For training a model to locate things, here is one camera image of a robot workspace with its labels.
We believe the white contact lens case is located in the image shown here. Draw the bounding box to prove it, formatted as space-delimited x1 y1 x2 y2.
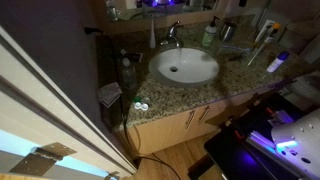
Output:
133 101 150 112

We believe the chrome faucet body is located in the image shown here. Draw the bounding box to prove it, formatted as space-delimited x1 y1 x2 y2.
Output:
159 27 185 50

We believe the blue toothbrush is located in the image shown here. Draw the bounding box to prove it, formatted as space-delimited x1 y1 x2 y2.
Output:
219 44 252 55

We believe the small black clip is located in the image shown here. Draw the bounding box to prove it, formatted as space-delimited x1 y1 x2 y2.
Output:
228 54 245 63

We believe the small metal door hinge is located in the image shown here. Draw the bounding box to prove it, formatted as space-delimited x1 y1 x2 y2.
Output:
104 170 121 180

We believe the white toilet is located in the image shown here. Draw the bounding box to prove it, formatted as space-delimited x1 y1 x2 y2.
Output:
278 19 320 111

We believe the metal cup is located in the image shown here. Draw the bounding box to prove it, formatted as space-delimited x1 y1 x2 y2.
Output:
219 21 238 43

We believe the green soap pump bottle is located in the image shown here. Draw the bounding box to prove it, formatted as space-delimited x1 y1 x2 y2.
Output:
201 15 221 49

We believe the wood framed mirror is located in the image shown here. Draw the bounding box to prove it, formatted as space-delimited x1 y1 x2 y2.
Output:
99 0 231 34

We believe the clear plastic water bottle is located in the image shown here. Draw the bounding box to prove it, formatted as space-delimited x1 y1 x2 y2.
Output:
120 57 138 91

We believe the chrome tap lever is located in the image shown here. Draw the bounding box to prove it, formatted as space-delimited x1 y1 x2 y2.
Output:
168 20 184 33

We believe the slim white bottle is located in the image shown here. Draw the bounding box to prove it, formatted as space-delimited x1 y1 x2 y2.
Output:
149 16 157 50

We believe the metal cabinet handle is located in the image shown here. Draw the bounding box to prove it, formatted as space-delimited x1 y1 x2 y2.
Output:
198 105 211 126
185 109 197 131

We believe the white door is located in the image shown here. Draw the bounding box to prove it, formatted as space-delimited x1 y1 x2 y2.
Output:
0 26 138 178

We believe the large metal door hinge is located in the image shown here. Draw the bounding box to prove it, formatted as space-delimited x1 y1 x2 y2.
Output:
9 142 78 177

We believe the black robot cart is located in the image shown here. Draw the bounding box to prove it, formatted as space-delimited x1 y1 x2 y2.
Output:
188 92 320 180

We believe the thin white stick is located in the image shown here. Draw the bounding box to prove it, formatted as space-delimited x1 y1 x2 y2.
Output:
247 40 268 67

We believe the black wall plug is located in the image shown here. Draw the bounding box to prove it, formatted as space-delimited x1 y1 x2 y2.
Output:
83 26 103 36

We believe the dark tube with white cap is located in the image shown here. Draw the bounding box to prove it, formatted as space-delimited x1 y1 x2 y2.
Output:
119 48 144 64

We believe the white bottle with blue cap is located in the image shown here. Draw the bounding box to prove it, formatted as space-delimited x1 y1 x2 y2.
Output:
266 50 290 74

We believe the black power cable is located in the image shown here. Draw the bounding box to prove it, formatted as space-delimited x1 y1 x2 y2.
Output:
120 66 183 180

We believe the spray can with orange cap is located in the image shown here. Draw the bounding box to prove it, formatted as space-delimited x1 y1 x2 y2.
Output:
264 22 282 44

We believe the wooden vanity cabinet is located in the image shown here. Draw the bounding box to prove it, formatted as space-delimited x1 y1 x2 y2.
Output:
126 87 278 156

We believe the grey paper packet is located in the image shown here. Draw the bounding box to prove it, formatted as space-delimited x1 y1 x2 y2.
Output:
96 82 123 109

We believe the white oval sink basin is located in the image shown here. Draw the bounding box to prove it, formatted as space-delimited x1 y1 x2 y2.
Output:
148 47 221 88

